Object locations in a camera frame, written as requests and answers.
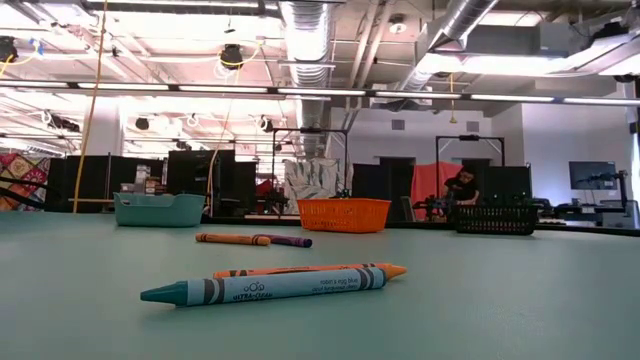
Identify orange crayon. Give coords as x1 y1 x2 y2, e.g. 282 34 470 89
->
195 232 272 247
213 262 408 281

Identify white patterned cloth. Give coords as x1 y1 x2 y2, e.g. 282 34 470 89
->
283 158 347 216

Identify orange plastic basket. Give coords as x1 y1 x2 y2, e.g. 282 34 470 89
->
296 197 393 234

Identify black partition panel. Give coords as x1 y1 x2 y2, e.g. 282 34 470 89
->
474 164 533 207
47 154 167 215
166 148 258 217
351 156 417 222

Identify long ceiling light strip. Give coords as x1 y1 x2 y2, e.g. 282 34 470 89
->
0 79 640 107

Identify red cloth curtain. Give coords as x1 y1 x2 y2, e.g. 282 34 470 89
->
410 161 464 222

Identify teal crayon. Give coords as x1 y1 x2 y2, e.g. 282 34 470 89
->
140 267 389 308

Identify person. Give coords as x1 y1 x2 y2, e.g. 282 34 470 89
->
442 166 481 207

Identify teal plastic bin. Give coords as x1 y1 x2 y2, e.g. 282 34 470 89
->
113 192 207 229

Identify stacked small boxes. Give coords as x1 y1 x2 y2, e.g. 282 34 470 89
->
119 163 166 196

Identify black plastic basket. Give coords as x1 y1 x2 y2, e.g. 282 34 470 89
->
452 204 540 236

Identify colourful patchwork quilt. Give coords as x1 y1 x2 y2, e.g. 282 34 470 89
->
0 152 52 215

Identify grey background workstation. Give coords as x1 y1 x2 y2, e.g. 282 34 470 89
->
549 197 640 230

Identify black metal stand frame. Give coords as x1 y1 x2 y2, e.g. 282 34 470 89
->
434 133 506 169
271 127 350 201

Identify thin yellow hanging cable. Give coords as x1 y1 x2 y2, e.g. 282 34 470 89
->
207 47 261 196

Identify silver spiral duct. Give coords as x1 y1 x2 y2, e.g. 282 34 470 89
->
277 0 335 159
399 0 501 94

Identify dark wall monitor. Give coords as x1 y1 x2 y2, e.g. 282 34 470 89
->
568 160 619 192

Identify black looped cable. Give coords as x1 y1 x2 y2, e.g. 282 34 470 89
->
0 174 61 212

